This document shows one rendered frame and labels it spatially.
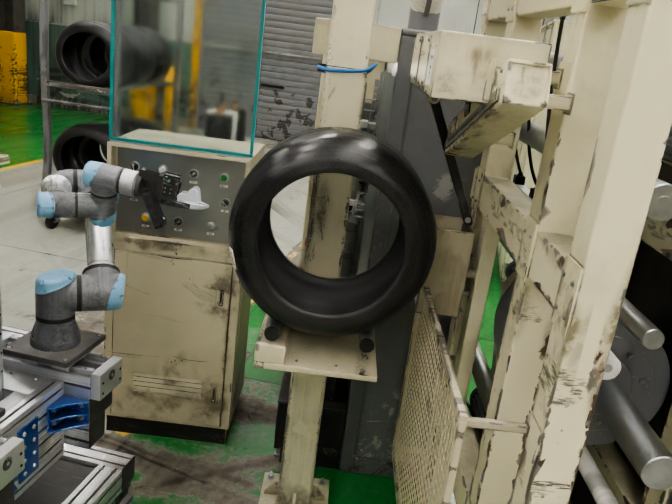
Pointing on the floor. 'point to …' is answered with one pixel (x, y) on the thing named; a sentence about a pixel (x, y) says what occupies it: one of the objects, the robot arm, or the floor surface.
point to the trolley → (87, 72)
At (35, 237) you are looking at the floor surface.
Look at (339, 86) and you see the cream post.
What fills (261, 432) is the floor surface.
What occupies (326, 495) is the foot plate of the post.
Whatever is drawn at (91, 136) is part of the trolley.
